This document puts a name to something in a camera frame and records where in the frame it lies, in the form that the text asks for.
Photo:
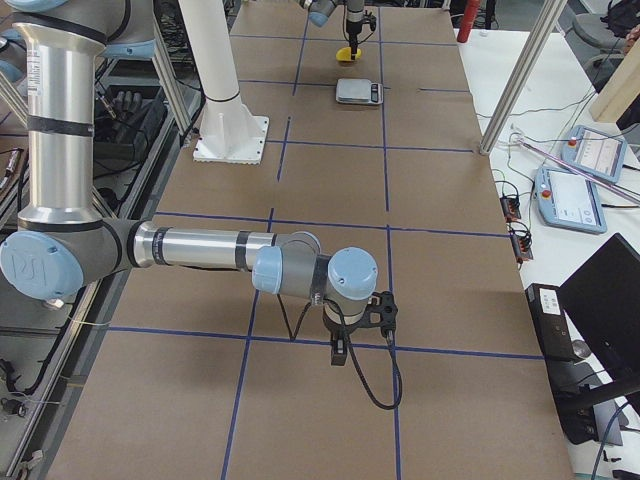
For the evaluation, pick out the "black computer box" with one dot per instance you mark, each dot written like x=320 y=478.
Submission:
x=568 y=372

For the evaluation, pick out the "black monitor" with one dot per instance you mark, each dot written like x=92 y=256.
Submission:
x=601 y=298

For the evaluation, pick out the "silver digital kitchen scale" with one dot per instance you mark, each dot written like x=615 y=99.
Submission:
x=359 y=92

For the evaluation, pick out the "far blue teach pendant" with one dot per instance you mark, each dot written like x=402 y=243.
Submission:
x=595 y=152

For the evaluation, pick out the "blue teach pendant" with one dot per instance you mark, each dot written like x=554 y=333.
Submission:
x=568 y=201
x=595 y=152

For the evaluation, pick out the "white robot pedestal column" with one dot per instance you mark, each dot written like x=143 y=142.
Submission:
x=228 y=131

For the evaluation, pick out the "red cylinder bottle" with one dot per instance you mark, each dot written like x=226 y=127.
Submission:
x=468 y=20

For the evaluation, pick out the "aluminium frame post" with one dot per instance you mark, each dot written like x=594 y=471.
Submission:
x=524 y=65

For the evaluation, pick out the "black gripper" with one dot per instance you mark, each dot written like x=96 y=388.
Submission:
x=353 y=26
x=338 y=331

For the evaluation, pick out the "near blue teach pendant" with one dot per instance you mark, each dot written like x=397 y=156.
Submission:
x=568 y=201

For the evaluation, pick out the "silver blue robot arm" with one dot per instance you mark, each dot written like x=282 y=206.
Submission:
x=63 y=244
x=355 y=17

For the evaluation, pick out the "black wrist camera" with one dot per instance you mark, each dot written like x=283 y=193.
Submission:
x=370 y=20
x=382 y=312

